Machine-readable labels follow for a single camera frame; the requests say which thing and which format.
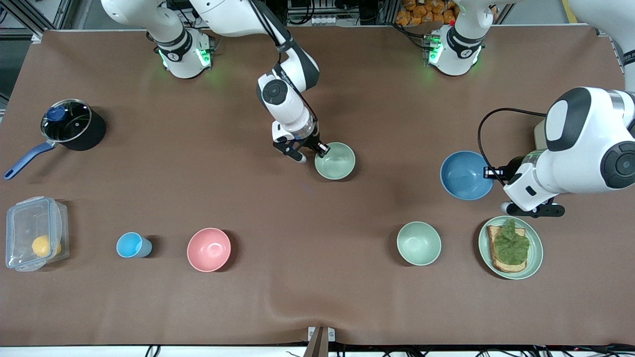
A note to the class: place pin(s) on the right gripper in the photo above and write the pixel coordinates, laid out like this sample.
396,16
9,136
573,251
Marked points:
312,141

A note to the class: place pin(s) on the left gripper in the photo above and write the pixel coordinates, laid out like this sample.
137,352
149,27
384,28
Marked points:
511,169

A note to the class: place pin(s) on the light green bowl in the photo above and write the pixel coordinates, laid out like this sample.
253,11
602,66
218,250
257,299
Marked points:
340,163
418,243

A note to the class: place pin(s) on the blue bowl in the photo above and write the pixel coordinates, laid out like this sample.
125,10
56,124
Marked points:
464,176

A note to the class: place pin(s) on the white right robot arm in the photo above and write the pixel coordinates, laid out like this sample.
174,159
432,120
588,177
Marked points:
283,106

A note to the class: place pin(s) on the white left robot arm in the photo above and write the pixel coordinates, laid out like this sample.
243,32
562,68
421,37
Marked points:
585,144

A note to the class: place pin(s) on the pink bowl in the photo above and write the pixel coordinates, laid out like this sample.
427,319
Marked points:
209,249

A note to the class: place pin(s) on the beige chrome toaster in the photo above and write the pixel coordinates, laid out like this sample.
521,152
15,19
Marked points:
539,136

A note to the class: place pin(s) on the green lettuce leaf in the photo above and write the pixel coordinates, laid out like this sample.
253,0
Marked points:
511,245

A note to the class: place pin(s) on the light green plate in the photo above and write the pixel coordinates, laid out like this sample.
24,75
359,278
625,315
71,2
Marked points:
536,253

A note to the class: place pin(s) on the toasted bread slice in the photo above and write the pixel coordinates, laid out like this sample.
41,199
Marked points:
506,267

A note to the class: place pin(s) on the white socket strip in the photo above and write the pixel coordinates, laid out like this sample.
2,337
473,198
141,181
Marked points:
327,21

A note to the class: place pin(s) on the brown table cover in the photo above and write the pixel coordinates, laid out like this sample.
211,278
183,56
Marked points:
317,297

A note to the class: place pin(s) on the bag of orange snacks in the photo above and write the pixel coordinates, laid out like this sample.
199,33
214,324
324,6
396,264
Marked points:
421,12

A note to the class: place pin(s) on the light blue cup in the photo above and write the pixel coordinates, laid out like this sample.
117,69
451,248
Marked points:
130,245

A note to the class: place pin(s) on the glass lid with blue knob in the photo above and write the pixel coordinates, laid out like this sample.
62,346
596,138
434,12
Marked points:
54,114

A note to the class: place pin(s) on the yellow lemon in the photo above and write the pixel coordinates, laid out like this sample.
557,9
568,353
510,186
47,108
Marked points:
42,246

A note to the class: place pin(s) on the clear plastic food container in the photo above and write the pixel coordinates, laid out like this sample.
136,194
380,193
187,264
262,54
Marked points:
25,223

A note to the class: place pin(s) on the metal table edge bracket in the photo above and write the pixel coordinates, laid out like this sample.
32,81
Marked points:
321,337

